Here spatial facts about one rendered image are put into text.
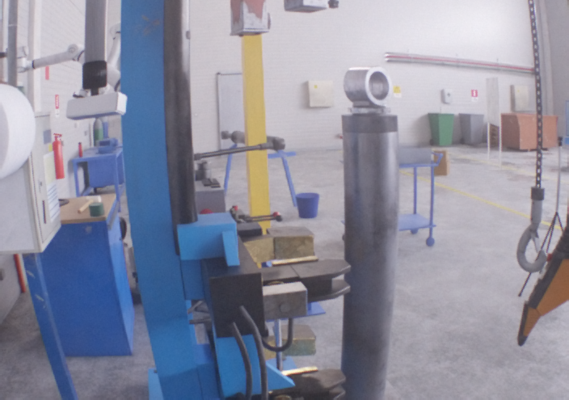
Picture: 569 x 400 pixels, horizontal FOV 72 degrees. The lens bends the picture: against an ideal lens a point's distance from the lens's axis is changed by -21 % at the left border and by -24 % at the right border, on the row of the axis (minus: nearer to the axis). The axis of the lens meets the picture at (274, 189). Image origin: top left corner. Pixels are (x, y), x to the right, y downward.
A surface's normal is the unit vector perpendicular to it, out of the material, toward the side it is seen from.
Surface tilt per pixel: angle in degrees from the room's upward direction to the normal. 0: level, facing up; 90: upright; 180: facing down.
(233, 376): 90
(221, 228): 90
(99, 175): 90
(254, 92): 90
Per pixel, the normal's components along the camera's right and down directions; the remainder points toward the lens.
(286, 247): -0.04, 0.19
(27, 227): 0.22, 0.18
